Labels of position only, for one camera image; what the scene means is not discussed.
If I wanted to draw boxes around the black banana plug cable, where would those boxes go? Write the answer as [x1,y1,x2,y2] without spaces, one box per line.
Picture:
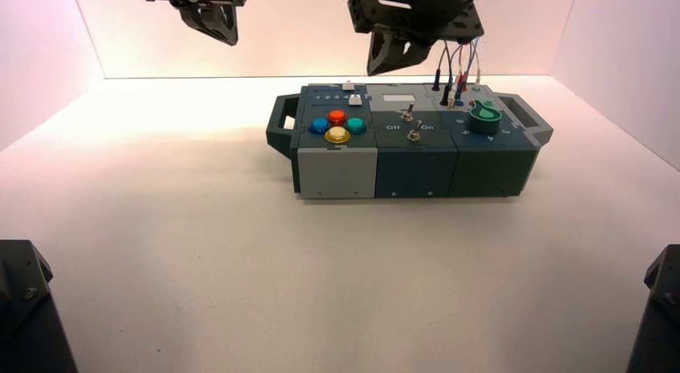
[431,41,455,107]

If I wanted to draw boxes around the blue grey control box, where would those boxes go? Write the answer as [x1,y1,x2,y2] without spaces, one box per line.
[265,82,555,201]

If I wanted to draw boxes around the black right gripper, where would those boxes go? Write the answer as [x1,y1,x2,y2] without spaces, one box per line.
[347,0,485,77]

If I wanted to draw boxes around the green rotary knob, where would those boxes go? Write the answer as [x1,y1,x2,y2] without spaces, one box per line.
[468,99,504,136]

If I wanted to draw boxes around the blue banana plug cable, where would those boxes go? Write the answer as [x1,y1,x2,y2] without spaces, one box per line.
[446,38,480,107]

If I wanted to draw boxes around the yellow push button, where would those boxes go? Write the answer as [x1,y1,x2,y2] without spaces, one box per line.
[324,126,352,145]

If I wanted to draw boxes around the red banana plug cable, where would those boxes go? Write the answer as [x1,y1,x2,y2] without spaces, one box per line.
[454,42,471,94]

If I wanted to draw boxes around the white banana plug cable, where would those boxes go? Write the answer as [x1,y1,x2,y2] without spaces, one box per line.
[448,39,483,109]

